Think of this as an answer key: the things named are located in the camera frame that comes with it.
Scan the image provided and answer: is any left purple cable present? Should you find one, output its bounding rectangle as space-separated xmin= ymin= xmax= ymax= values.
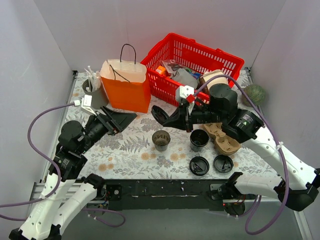
xmin=0 ymin=102 xmax=126 ymax=228

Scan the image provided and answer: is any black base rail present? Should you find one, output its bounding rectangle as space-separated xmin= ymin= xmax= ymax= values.
xmin=77 ymin=178 xmax=251 ymax=212

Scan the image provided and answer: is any grey crumpled bag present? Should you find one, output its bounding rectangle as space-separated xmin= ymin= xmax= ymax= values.
xmin=171 ymin=68 xmax=198 ymax=89

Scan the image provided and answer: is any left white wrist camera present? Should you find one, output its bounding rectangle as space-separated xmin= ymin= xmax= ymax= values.
xmin=73 ymin=94 xmax=97 ymax=116

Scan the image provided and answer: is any brown cardboard cup carrier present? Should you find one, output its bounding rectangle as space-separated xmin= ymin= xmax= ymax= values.
xmin=202 ymin=123 xmax=242 ymax=156

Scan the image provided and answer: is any orange snack packet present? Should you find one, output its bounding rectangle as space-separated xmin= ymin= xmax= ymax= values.
xmin=155 ymin=65 xmax=167 ymax=76

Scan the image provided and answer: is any green round melon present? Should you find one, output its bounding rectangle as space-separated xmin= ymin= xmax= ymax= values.
xmin=243 ymin=84 xmax=267 ymax=106

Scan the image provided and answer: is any black coffee lid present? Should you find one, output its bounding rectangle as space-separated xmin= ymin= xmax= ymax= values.
xmin=189 ymin=156 xmax=210 ymax=176
xmin=151 ymin=105 xmax=169 ymax=125

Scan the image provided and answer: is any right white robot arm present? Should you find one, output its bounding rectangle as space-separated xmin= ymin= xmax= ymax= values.
xmin=151 ymin=83 xmax=320 ymax=212

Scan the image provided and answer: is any floral patterned table mat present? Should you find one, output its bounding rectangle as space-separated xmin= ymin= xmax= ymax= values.
xmin=51 ymin=69 xmax=280 ymax=180

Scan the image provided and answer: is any grey cup with straws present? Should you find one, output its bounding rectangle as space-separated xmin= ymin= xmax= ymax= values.
xmin=82 ymin=65 xmax=109 ymax=110

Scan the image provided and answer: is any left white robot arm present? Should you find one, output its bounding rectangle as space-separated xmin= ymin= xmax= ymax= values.
xmin=9 ymin=106 xmax=137 ymax=240

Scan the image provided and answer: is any orange paper gift bag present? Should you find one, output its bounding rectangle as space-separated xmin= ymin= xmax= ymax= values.
xmin=100 ymin=57 xmax=151 ymax=113

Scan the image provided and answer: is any black paper coffee cup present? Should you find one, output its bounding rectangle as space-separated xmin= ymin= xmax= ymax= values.
xmin=189 ymin=129 xmax=210 ymax=152

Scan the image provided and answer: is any purple cable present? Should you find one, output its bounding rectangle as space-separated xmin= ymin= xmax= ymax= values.
xmin=192 ymin=74 xmax=291 ymax=236
xmin=0 ymin=102 xmax=126 ymax=228

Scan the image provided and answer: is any red plastic shopping basket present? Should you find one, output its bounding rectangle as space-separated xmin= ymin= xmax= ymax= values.
xmin=141 ymin=33 xmax=245 ymax=106

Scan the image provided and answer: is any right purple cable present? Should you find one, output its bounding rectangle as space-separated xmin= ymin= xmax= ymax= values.
xmin=192 ymin=74 xmax=291 ymax=236

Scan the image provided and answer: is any beige tape roll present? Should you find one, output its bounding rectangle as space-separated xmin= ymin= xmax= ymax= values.
xmin=199 ymin=69 xmax=229 ymax=89

